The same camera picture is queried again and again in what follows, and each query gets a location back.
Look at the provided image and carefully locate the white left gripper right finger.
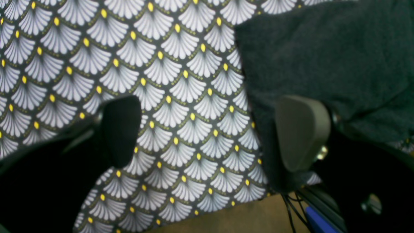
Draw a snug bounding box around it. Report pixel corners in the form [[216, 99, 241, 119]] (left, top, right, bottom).
[[275, 95, 331, 172]]

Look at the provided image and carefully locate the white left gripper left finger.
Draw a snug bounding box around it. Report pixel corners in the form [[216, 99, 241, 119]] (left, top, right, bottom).
[[94, 95, 142, 168]]

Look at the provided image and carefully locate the blue clamp left edge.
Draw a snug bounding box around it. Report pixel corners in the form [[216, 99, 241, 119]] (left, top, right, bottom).
[[305, 206, 343, 233]]

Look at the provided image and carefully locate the fan-patterned table cloth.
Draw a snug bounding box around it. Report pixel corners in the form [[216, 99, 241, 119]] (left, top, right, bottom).
[[0, 0, 414, 233]]

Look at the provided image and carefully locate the dark grey T-shirt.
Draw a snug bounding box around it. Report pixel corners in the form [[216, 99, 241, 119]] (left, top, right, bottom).
[[234, 0, 413, 192]]

